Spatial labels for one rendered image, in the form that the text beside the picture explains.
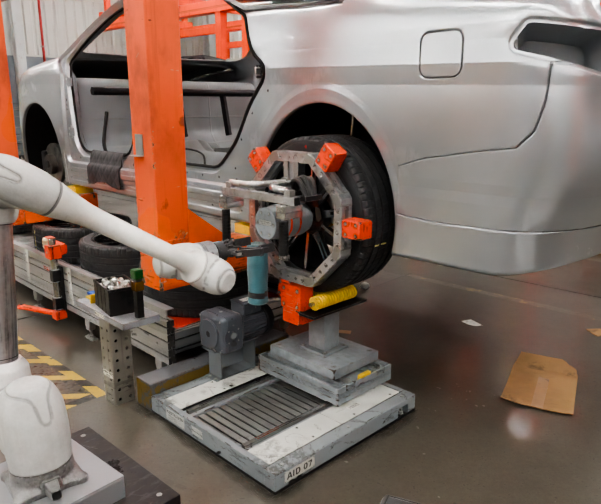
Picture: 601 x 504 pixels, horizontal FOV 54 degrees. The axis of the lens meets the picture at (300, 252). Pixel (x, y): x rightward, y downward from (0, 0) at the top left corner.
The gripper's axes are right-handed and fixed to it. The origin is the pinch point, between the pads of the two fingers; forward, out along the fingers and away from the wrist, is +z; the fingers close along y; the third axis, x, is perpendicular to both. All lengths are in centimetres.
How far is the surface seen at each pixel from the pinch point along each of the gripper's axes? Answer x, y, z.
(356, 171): 23.2, 8.4, 42.1
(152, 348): -67, -86, 5
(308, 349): -59, -19, 45
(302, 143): 32, -19, 41
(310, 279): -20.9, -6.0, 32.2
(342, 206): 10.9, 10.0, 32.7
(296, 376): -68, -17, 35
